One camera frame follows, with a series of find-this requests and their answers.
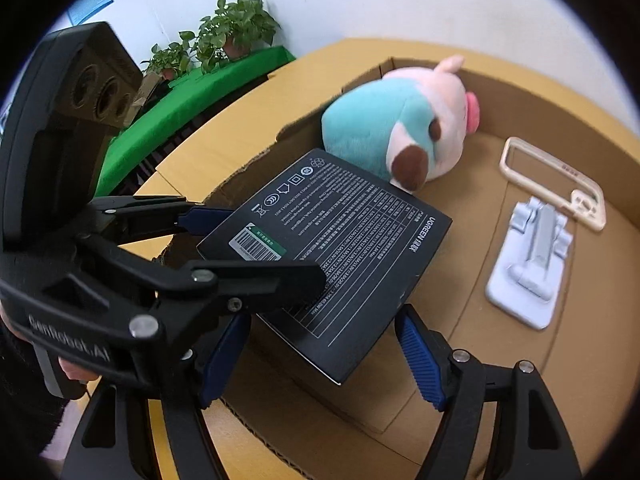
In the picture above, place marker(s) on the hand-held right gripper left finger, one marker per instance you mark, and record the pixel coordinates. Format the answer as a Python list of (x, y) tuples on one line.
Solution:
[(220, 360)]

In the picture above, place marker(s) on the small cardboard box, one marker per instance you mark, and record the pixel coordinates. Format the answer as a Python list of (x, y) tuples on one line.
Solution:
[(142, 92)]

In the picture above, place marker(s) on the person's left forearm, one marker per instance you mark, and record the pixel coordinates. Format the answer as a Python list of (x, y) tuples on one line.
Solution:
[(25, 400)]

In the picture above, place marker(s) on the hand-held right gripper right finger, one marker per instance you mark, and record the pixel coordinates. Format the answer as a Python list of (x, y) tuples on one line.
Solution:
[(420, 365)]

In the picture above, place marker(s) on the blue wall poster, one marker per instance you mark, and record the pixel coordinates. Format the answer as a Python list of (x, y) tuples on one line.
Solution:
[(92, 2)]

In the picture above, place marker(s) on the small potted plant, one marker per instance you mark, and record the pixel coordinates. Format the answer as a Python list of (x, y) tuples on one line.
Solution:
[(170, 57)]

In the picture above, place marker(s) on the person's left hand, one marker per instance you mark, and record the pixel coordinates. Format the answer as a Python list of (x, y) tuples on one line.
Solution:
[(70, 370)]

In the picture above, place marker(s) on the beige phone case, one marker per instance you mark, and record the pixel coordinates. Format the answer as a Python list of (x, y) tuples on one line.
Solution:
[(586, 206)]

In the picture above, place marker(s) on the white folding phone stand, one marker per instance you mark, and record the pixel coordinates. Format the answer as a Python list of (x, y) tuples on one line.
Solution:
[(530, 280)]

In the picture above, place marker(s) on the black printed product box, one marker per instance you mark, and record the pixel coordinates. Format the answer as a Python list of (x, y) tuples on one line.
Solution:
[(350, 240)]

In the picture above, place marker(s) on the large potted plant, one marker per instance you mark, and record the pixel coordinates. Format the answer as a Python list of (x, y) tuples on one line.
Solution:
[(235, 25)]

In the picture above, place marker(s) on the large cardboard box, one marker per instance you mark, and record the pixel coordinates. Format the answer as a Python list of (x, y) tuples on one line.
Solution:
[(525, 105)]

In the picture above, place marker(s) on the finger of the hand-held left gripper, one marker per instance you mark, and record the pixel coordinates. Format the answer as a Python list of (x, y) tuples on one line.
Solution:
[(205, 220), (260, 285)]

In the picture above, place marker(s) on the pink and teal plush pig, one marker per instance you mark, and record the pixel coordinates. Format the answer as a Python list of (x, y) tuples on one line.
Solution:
[(370, 125)]

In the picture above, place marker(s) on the green cloth covered table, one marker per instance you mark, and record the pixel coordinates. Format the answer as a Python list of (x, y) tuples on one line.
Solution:
[(165, 115)]

